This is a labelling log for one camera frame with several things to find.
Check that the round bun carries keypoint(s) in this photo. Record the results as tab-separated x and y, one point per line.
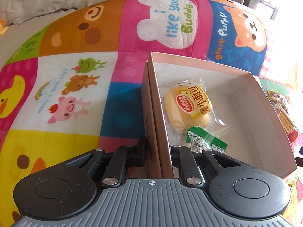
186	104

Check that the colourful cartoon play mat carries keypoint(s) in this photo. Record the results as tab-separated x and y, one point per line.
76	84

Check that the biscuit sticks pink pack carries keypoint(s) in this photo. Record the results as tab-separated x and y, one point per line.
288	125

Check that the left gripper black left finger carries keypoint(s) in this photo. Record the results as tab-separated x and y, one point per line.
121	160

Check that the white candy bag green top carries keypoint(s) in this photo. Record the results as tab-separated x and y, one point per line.
198	139

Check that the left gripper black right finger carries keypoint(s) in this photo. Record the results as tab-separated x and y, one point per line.
189	173

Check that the orange yellow plush toy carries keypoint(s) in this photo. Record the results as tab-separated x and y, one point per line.
3	27

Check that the pink cardboard gift box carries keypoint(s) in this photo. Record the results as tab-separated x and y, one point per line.
243	116

